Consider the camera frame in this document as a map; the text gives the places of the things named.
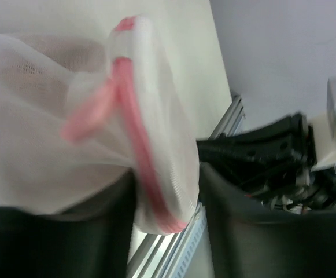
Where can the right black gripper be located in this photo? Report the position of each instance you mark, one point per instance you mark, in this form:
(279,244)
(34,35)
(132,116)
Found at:
(274,155)

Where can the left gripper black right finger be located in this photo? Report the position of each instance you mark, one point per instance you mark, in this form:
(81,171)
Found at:
(249,240)

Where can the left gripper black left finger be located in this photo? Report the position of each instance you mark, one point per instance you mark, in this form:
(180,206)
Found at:
(91,239)

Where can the white pink mesh laundry bag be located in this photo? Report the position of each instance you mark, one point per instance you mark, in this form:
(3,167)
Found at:
(76,114)

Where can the white slotted cable duct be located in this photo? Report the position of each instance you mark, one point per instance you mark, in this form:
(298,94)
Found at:
(184,249)

